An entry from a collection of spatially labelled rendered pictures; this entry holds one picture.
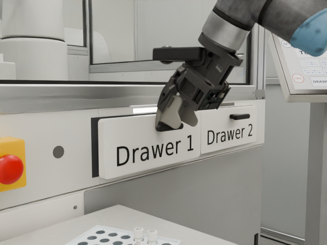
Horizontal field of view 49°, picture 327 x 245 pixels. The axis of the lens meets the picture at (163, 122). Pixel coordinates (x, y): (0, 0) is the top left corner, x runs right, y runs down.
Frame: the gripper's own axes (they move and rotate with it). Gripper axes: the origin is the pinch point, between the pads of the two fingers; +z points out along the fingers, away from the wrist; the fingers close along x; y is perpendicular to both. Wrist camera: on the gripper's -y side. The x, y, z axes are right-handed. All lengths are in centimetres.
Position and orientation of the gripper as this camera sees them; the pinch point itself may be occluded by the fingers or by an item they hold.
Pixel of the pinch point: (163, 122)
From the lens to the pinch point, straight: 73.0
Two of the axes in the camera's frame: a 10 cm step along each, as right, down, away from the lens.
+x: 6.7, -0.7, 7.4
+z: -4.3, 7.8, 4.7
